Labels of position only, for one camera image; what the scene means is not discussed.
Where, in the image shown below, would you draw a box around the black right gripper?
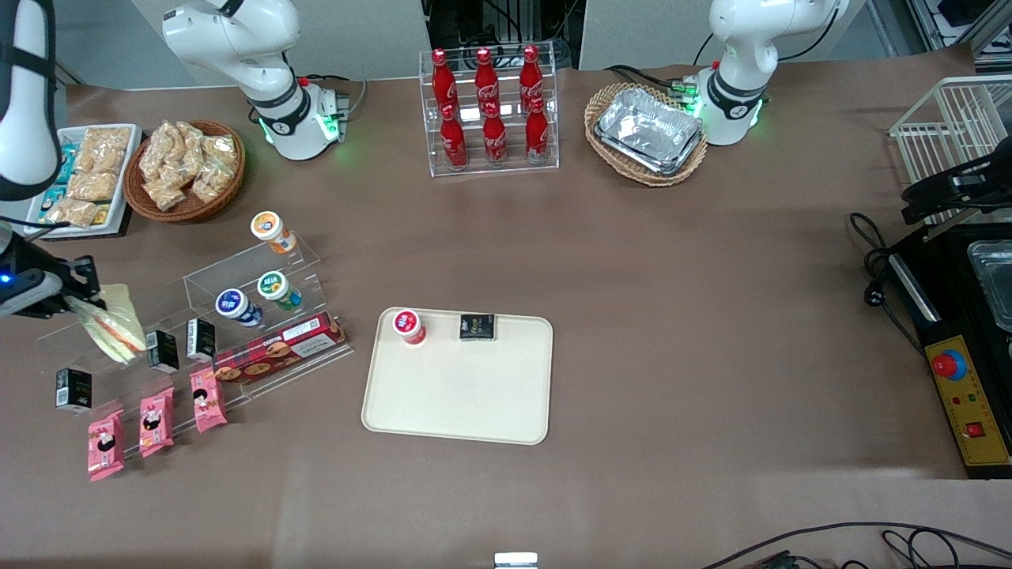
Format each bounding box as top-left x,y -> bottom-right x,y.
0,232 -> 108,318

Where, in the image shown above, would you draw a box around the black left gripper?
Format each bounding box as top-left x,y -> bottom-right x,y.
903,154 -> 1012,224

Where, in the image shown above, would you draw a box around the triangle sandwich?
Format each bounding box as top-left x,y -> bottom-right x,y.
67,283 -> 148,365

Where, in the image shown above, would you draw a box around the clear machine tray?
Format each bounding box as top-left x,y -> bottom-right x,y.
968,241 -> 1012,333

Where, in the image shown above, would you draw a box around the aluminium foil tray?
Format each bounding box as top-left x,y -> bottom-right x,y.
595,130 -> 704,176
597,87 -> 703,168

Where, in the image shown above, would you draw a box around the beige plastic serving tray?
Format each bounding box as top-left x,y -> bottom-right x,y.
361,307 -> 554,446

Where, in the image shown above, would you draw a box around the black sealing machine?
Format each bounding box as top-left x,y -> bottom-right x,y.
885,224 -> 1012,480

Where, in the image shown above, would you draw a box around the clear bag of crackers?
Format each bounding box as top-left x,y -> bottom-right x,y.
174,121 -> 208,171
190,162 -> 234,205
202,134 -> 240,171
142,175 -> 189,213
141,122 -> 176,183

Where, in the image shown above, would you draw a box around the dark brown wicker basket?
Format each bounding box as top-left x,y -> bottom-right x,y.
123,120 -> 246,224

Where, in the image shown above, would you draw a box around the white rectangular dish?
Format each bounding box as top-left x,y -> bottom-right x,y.
24,124 -> 143,238

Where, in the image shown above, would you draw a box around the blue cap gum bottle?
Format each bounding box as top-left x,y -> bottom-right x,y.
215,288 -> 263,328

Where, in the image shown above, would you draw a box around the pink cartoon snack pack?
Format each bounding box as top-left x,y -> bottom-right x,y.
139,387 -> 175,458
87,409 -> 126,481
190,367 -> 228,433

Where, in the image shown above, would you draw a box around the clear acrylic stepped stand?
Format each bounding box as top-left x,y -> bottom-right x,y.
36,233 -> 354,443

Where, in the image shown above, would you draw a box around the green cap gum bottle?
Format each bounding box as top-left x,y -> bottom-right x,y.
257,271 -> 303,311

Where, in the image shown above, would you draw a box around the orange cap gum bottle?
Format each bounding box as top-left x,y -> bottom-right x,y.
251,211 -> 297,255

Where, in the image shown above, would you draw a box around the red tartan shortbread box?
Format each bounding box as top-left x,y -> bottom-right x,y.
212,312 -> 347,386

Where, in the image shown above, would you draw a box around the yellow control panel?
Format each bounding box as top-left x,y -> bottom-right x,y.
925,336 -> 1011,469

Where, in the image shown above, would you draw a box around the light tan wicker basket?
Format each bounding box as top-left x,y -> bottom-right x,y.
584,83 -> 708,187

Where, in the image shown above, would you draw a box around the red cap gum bottle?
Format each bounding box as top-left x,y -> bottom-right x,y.
393,308 -> 428,347

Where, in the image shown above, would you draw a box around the red cola bottle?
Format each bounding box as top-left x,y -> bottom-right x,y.
482,103 -> 508,165
525,97 -> 549,159
474,47 -> 499,118
431,49 -> 458,119
519,45 -> 545,113
440,104 -> 469,169

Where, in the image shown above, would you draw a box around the clear acrylic bottle rack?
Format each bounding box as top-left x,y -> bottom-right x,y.
419,49 -> 560,177

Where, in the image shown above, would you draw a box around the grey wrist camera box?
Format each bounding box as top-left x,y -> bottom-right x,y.
0,273 -> 62,318

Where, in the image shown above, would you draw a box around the white wire basket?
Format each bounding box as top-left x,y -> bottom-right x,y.
889,75 -> 1012,238

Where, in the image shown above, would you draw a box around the black power cable with plug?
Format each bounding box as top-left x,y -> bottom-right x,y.
850,212 -> 927,358

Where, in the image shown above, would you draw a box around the grey metal frame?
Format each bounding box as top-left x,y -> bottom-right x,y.
905,0 -> 1012,64

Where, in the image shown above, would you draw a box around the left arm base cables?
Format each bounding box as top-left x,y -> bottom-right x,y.
605,59 -> 716,102

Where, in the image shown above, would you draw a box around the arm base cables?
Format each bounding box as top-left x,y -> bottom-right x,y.
605,59 -> 716,102
296,73 -> 368,121

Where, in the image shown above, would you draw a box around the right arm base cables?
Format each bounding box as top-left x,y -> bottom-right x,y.
296,73 -> 368,121

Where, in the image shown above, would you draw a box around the long black floor cable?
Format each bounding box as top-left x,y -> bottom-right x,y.
700,522 -> 1012,569

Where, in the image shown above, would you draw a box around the looped black floor cable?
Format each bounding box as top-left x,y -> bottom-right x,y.
882,528 -> 953,569

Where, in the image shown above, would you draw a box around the black cable bundle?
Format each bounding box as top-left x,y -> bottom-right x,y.
423,0 -> 582,72

